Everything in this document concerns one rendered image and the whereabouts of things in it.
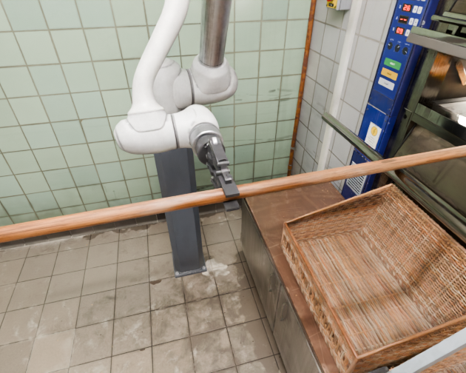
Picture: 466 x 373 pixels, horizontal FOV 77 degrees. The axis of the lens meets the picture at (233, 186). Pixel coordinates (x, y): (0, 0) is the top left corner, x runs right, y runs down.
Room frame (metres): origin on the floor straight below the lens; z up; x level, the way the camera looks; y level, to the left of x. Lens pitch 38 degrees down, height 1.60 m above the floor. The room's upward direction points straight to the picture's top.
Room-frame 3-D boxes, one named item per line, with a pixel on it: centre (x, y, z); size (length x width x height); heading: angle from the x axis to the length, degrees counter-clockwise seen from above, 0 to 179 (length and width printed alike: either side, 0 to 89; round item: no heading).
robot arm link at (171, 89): (1.25, 0.28, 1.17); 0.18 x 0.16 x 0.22; 110
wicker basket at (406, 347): (0.67, -0.50, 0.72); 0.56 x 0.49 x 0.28; 13
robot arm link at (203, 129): (0.72, 0.07, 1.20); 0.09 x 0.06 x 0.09; 106
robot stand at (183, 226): (1.25, 0.29, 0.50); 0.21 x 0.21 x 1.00; 15
